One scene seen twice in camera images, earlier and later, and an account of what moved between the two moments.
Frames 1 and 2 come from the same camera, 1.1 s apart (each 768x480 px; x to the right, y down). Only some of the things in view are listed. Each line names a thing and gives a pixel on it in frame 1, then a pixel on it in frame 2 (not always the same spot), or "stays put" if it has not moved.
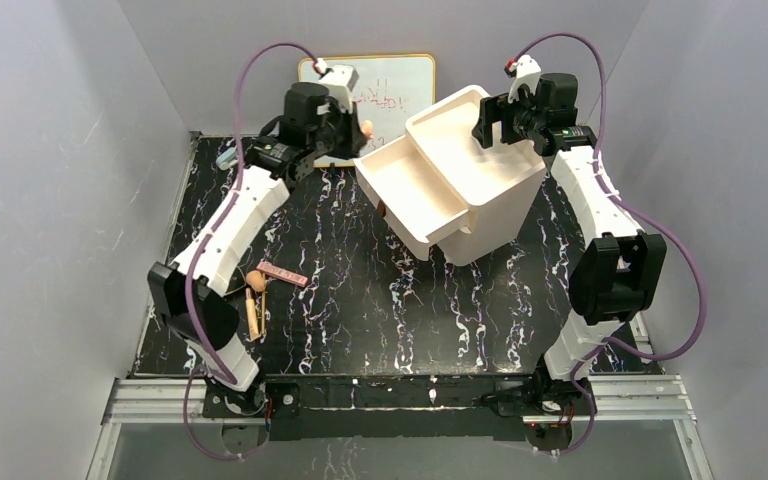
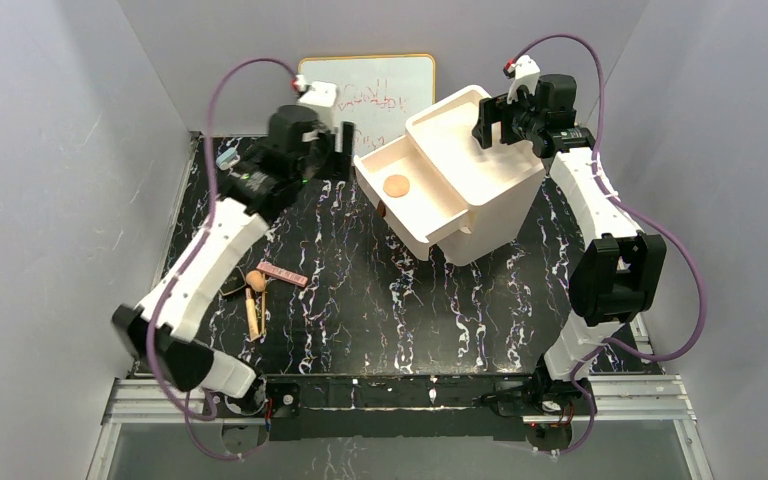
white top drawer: x=411 y=195 stays put
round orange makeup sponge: x=367 y=129 → x=396 y=186
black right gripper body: x=502 y=118 stays put
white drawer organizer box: x=502 y=182 stays put
